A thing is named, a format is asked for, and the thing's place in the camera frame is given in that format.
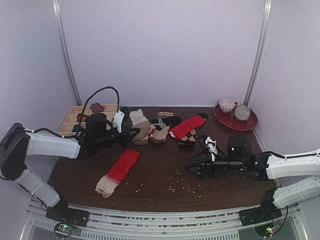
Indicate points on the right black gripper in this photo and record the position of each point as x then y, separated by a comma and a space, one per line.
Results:
206, 169

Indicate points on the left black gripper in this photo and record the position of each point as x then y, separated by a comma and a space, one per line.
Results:
125, 137

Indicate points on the tan brown sock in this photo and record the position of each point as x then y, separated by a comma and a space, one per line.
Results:
142, 137

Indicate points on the red and beige sock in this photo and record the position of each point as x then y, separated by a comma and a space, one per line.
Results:
109, 182

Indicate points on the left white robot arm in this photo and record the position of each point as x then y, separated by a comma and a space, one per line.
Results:
19, 143

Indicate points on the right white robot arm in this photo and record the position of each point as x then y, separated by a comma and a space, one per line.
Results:
260, 167

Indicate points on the beige white folded sock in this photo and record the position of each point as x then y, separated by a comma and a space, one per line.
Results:
137, 117

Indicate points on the red white striped sock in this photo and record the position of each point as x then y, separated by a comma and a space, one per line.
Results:
151, 130

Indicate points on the tan sock pair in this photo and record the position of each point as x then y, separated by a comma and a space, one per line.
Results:
160, 136

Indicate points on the argyle brown sock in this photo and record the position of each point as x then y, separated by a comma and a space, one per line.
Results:
189, 140

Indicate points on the black white striped sock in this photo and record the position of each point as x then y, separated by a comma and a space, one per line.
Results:
161, 123

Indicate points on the small striped folded sock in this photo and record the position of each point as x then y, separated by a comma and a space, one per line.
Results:
164, 114

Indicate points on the red folded sock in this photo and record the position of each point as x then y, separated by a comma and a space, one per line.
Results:
186, 126

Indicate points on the maroon rolled sock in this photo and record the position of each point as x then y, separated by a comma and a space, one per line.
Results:
97, 107

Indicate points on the red round plate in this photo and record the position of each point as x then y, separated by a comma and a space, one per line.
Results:
229, 120

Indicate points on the red black rolled sock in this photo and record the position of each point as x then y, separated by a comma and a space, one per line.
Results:
81, 117

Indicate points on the white patterned bowl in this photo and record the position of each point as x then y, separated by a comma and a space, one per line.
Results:
226, 105

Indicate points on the wooden compartment tray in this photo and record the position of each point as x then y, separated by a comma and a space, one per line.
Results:
67, 128

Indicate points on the striped ceramic cup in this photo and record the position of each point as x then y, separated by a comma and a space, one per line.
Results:
242, 112

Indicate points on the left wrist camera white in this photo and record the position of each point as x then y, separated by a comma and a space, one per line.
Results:
117, 121

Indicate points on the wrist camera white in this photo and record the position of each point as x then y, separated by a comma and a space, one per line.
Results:
208, 146
117, 121

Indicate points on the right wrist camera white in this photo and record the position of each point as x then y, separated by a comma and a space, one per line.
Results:
208, 146

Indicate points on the metal base rail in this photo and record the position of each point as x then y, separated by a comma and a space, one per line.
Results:
225, 224

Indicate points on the right aluminium frame post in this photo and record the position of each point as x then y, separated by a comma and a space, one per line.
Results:
261, 48

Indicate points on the aluminium frame post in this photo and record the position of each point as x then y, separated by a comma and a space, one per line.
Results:
65, 52
261, 48

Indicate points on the left aluminium frame post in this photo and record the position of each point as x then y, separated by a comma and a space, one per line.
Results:
65, 52

